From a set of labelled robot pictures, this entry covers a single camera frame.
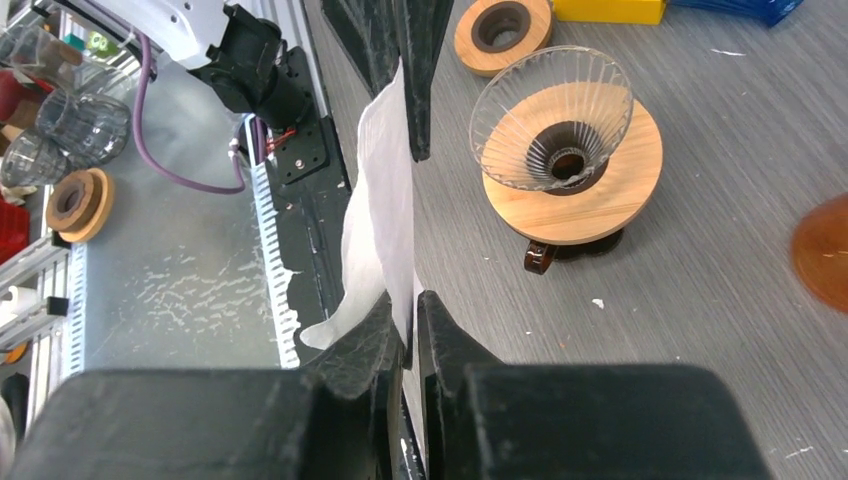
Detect white paper coffee filter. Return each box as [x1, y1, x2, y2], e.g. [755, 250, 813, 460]
[300, 66, 421, 350]

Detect amber glass carafe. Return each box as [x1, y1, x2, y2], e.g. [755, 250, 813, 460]
[790, 193, 847, 313]

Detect clear glass cups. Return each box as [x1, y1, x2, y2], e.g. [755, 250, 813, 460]
[1, 25, 132, 188]

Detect clear glass dripper cone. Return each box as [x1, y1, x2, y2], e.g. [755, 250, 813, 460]
[469, 45, 635, 191]

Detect small wooden ring holder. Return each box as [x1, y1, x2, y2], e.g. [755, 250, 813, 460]
[454, 0, 553, 78]

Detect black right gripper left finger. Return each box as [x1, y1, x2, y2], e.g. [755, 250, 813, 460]
[8, 295, 400, 479]

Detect dark brown dripper cup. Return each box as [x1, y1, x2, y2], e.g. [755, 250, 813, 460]
[523, 229, 624, 275]

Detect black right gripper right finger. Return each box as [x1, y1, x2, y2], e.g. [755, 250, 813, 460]
[417, 291, 771, 479]

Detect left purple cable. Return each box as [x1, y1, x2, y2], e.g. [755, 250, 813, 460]
[132, 31, 250, 196]

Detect large wooden ring holder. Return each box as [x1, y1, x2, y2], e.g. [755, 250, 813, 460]
[483, 99, 663, 245]

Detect blue glass dripper cone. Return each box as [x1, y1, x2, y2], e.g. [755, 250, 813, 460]
[668, 0, 803, 28]

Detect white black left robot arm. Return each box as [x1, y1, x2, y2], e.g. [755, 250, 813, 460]
[62, 1, 453, 161]

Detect spare wooden ring holder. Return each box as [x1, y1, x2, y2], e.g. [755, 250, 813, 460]
[46, 168, 116, 243]

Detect yellow green toy brick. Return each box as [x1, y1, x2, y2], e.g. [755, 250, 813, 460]
[552, 0, 667, 25]

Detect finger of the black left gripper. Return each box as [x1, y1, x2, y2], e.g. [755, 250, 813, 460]
[397, 0, 454, 162]
[321, 0, 400, 96]

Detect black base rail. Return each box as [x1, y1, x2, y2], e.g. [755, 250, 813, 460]
[248, 46, 425, 480]

